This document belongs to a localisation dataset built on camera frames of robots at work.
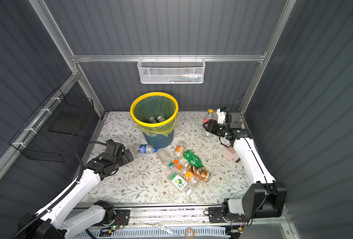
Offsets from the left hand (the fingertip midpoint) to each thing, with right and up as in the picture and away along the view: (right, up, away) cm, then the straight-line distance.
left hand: (124, 157), depth 82 cm
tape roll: (+36, -32, -11) cm, 49 cm away
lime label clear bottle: (+30, -12, +1) cm, 32 cm away
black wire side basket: (-32, +15, -10) cm, 36 cm away
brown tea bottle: (+43, -9, +1) cm, 44 cm away
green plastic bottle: (+39, -3, +10) cm, 41 cm away
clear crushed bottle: (+22, -2, +14) cm, 26 cm away
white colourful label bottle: (+18, +22, +19) cm, 34 cm away
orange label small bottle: (+31, +3, +11) cm, 33 cm away
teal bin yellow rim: (+14, +26, +19) cm, 35 cm away
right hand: (+47, +17, -2) cm, 50 cm away
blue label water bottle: (+9, +3, +12) cm, 15 cm away
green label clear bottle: (+12, +21, +19) cm, 31 cm away
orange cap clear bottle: (+29, -5, +8) cm, 31 cm away
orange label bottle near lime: (+37, -11, 0) cm, 38 cm away
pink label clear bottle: (+46, +20, -6) cm, 50 cm away
